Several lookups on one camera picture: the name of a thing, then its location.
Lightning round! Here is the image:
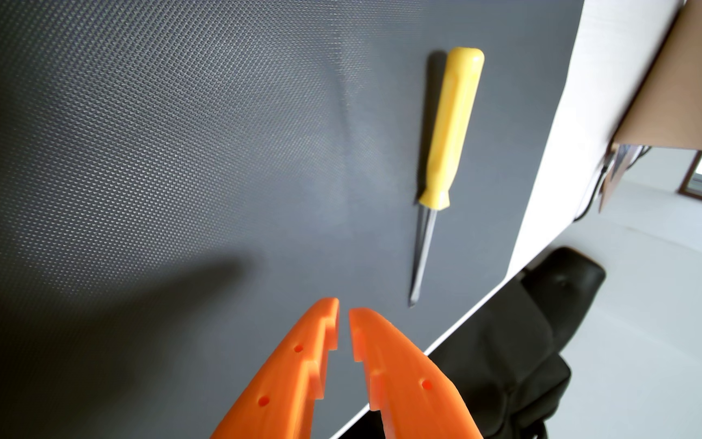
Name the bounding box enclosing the yellow handled screwdriver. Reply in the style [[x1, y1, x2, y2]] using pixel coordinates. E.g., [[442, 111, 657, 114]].
[[407, 47, 486, 307]]

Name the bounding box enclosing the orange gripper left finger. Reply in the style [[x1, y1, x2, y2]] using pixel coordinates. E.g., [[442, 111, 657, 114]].
[[210, 297, 341, 439]]

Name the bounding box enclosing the black chair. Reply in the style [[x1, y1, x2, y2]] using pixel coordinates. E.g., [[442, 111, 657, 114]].
[[339, 246, 607, 439]]

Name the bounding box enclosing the dark grey textured mat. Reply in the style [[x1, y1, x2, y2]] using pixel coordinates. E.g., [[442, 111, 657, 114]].
[[0, 0, 585, 439]]

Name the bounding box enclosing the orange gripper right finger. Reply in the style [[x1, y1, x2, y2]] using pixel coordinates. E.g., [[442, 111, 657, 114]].
[[349, 307, 484, 439]]

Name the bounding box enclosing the black cable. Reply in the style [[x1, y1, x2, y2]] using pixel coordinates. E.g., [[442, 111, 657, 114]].
[[573, 145, 652, 222]]

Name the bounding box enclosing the brown cardboard box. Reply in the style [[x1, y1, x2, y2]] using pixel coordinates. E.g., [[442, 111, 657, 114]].
[[598, 0, 702, 211]]

